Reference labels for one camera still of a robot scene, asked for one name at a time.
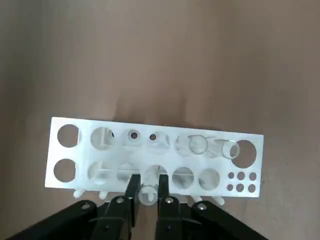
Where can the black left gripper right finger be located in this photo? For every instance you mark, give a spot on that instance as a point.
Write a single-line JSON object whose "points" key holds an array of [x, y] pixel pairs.
{"points": [[172, 220]]}

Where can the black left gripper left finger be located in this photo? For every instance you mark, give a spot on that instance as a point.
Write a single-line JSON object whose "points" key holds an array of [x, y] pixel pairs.
{"points": [[112, 220]]}

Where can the clear glass test tube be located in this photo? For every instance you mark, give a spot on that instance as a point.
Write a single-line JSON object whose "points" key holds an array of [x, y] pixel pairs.
{"points": [[225, 143], [192, 138], [143, 197]]}

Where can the white test tube rack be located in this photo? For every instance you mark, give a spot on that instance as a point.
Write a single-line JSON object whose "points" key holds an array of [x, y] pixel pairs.
{"points": [[85, 155]]}

